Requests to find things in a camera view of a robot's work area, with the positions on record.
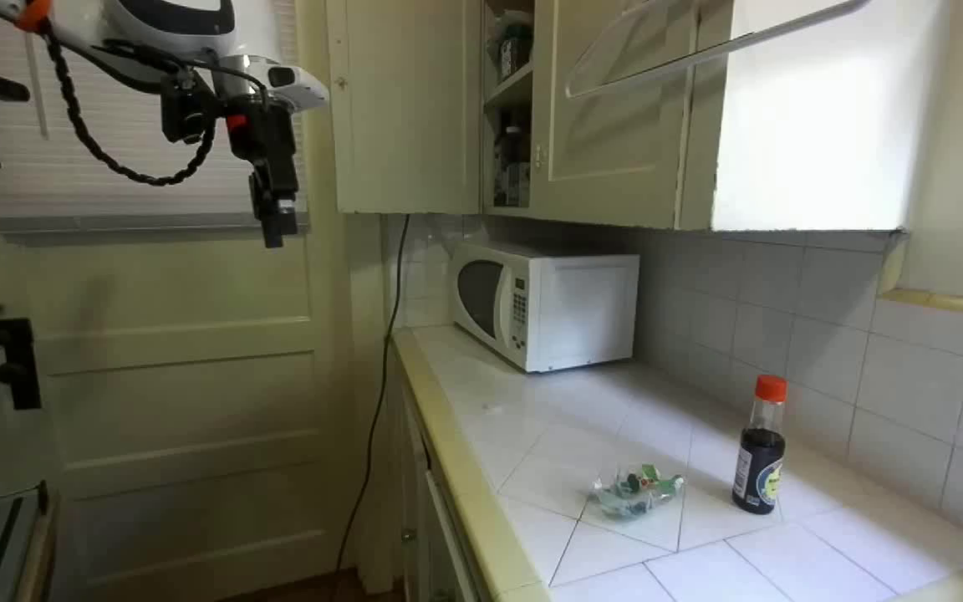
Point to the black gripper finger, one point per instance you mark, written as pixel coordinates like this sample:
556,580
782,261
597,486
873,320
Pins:
269,230
291,203

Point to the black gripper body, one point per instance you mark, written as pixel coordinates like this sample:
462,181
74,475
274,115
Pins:
265,139

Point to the white panelled door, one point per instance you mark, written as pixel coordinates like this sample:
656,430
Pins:
193,403

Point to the black door latch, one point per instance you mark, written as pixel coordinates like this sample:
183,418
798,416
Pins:
12,359

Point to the cream open cabinet door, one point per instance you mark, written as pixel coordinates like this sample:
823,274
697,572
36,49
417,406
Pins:
617,170

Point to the cream base cabinet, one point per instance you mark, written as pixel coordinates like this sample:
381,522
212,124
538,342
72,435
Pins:
433,537

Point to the white window blind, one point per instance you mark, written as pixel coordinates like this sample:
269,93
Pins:
93,185

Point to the white microwave oven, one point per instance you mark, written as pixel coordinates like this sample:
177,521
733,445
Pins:
571,306

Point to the crumpled clear plastic wrapper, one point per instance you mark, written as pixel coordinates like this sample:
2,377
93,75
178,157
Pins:
637,492

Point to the soy sauce bottle orange cap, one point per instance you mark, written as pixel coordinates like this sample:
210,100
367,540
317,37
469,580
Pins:
761,457

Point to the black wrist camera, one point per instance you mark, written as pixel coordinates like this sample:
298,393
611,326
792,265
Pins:
185,109

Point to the cream wall cabinet body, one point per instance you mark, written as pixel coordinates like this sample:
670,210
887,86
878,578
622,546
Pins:
817,135

